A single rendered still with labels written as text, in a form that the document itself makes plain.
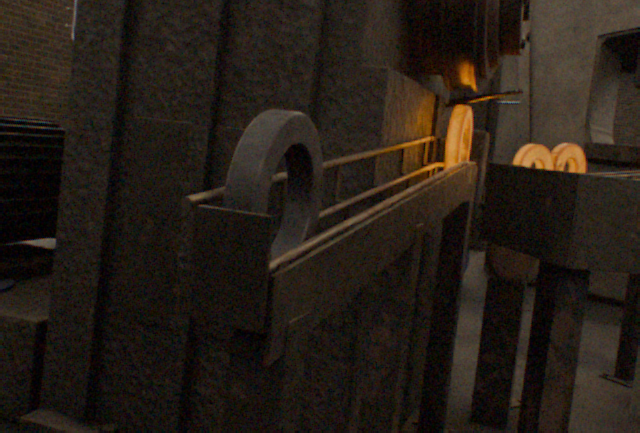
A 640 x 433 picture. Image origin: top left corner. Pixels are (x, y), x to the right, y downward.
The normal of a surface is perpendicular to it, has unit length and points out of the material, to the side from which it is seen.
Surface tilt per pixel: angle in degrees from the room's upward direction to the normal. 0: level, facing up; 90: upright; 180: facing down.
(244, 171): 72
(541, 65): 90
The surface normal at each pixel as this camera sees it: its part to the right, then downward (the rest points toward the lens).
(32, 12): 0.93, 0.13
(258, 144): -0.20, -0.59
